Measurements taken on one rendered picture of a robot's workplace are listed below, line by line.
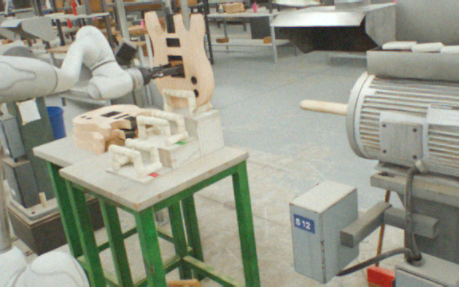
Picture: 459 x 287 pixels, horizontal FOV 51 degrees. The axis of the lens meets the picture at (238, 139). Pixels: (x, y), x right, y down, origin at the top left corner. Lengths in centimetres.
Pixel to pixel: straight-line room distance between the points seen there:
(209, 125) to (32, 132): 173
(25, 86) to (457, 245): 116
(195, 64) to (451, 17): 107
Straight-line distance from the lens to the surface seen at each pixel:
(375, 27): 137
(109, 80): 187
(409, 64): 122
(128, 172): 203
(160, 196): 181
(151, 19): 220
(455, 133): 117
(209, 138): 210
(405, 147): 121
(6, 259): 154
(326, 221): 117
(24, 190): 358
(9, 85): 137
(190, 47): 202
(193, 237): 278
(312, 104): 148
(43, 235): 359
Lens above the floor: 166
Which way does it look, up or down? 19 degrees down
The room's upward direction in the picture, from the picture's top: 7 degrees counter-clockwise
